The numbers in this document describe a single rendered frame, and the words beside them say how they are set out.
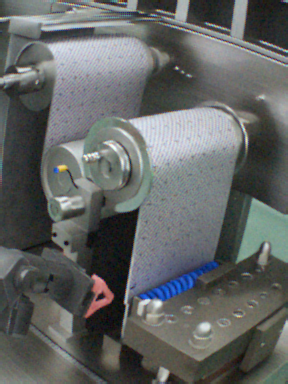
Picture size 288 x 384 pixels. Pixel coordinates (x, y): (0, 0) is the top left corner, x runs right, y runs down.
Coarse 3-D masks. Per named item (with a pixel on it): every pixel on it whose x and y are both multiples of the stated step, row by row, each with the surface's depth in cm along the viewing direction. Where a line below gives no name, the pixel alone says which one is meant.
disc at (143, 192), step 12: (108, 120) 98; (120, 120) 96; (96, 132) 100; (132, 132) 95; (84, 144) 103; (144, 144) 94; (144, 156) 94; (84, 168) 104; (144, 168) 95; (144, 180) 95; (144, 192) 96; (108, 204) 102; (120, 204) 100; (132, 204) 98
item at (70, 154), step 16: (64, 144) 108; (80, 144) 109; (48, 160) 111; (64, 160) 108; (80, 160) 105; (48, 176) 112; (64, 176) 109; (80, 176) 106; (48, 192) 113; (64, 192) 109
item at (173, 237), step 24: (192, 192) 106; (216, 192) 112; (144, 216) 99; (168, 216) 104; (192, 216) 109; (216, 216) 115; (144, 240) 101; (168, 240) 107; (192, 240) 112; (216, 240) 119; (144, 264) 104; (168, 264) 110; (192, 264) 116; (144, 288) 107
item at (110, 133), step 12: (108, 132) 98; (120, 132) 96; (96, 144) 100; (132, 144) 95; (132, 156) 96; (132, 168) 96; (132, 180) 97; (108, 192) 101; (120, 192) 99; (132, 192) 97
